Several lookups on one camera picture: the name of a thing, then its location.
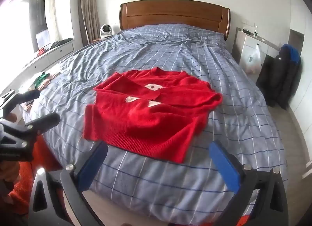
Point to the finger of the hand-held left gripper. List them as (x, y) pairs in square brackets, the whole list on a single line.
[(45, 121), (28, 96)]

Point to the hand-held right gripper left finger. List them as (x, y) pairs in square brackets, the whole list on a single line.
[(93, 162)]

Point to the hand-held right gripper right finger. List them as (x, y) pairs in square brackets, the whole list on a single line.
[(224, 165)]

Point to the red knit sweater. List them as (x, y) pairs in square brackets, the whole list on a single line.
[(146, 118)]

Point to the dark clothes pile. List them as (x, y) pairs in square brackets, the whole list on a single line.
[(59, 43)]

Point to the person's left hand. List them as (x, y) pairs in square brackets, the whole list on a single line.
[(7, 171)]

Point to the green garment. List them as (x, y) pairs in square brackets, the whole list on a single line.
[(40, 78)]

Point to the pink garment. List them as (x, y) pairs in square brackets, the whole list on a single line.
[(50, 81)]

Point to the white window bench cabinet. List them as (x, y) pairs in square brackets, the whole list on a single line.
[(48, 56)]

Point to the small red cloth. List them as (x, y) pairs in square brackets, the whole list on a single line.
[(41, 52)]

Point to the window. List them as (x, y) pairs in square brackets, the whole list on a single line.
[(37, 14)]

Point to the white sheer curtain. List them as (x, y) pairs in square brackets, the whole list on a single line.
[(52, 14)]

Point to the white wardrobe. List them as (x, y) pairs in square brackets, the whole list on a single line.
[(303, 109)]

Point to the white table fan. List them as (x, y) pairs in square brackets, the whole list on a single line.
[(105, 30)]

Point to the dark jacket with blue hood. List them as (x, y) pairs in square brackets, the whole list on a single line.
[(282, 77)]

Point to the white plastic bag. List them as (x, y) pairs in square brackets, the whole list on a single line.
[(253, 61)]

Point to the brown curtain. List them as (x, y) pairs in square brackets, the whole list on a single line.
[(89, 4)]

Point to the white dresser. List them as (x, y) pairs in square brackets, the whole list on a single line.
[(249, 45)]

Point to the blue checked duvet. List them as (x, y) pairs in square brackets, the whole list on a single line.
[(170, 45)]

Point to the small bottle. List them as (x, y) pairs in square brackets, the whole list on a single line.
[(255, 32)]

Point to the wooden headboard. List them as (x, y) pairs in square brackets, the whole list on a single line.
[(170, 14)]

